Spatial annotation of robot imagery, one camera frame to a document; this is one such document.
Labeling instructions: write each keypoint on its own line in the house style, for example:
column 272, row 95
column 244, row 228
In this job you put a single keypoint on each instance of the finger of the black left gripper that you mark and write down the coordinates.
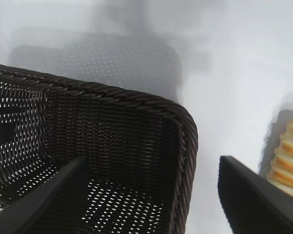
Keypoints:
column 1, row 134

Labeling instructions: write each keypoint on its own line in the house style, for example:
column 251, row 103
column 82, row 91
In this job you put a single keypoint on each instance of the long striped bread loaf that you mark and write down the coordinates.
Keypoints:
column 289, row 158

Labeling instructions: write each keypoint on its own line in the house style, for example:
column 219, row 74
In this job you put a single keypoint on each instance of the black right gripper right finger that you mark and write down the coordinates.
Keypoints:
column 258, row 207

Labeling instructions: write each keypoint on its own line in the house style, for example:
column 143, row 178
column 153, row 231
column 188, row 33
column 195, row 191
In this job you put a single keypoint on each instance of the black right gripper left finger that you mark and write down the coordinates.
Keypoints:
column 39, row 204

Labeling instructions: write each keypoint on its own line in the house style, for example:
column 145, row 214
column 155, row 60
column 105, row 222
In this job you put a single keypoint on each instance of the dark brown wicker basket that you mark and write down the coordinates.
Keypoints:
column 112, row 136

